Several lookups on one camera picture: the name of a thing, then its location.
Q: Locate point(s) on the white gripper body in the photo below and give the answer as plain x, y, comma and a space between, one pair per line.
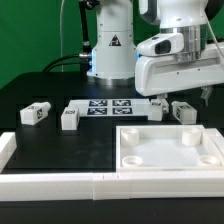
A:
160, 75

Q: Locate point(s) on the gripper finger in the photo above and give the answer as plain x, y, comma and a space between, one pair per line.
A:
206, 93
162, 99

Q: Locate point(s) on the white square table top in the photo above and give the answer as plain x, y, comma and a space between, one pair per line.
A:
167, 147

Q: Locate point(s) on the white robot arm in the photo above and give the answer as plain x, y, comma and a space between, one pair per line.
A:
175, 59

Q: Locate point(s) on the white plate with markers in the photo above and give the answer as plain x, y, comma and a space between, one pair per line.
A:
111, 107

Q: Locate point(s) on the white U-shaped fence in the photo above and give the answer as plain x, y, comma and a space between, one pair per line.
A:
114, 185

